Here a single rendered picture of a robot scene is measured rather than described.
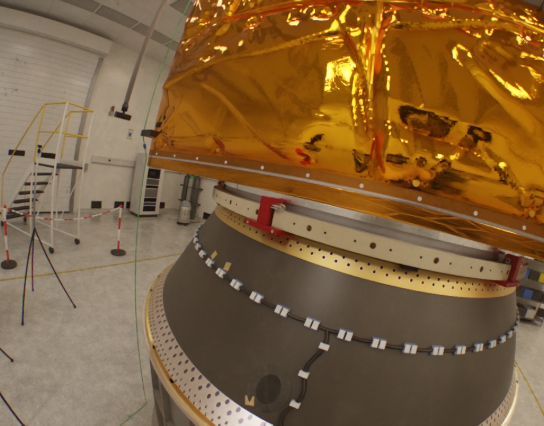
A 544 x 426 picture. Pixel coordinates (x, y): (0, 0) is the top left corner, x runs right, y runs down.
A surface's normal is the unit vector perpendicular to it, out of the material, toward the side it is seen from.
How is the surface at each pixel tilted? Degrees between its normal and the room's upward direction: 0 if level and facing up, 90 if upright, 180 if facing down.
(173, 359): 43
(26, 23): 90
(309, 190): 90
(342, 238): 90
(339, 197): 90
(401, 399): 62
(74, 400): 0
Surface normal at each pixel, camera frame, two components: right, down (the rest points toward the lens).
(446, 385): 0.01, -0.36
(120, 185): 0.85, 0.23
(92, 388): 0.19, -0.97
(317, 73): -0.50, 0.00
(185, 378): -0.32, -0.74
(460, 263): -0.15, 0.10
